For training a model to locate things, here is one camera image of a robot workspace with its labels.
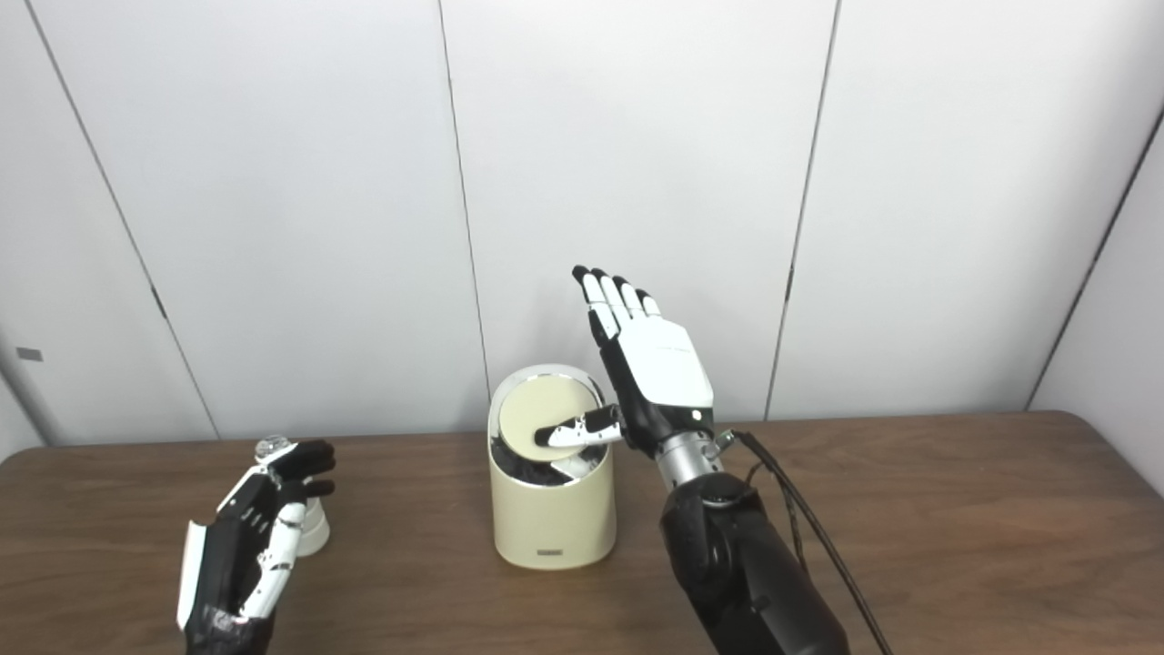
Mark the round cream bin lid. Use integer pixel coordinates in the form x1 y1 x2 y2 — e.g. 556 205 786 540
498 377 601 463

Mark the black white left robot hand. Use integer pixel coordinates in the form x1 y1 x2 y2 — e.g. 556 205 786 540
176 439 336 655

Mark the cream-colored bin body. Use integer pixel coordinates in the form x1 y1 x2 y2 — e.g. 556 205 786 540
487 364 617 570

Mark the small white plastic bottle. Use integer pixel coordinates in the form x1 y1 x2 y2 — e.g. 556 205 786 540
255 437 330 558

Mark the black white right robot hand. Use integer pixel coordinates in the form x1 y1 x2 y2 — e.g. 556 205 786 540
534 265 716 459

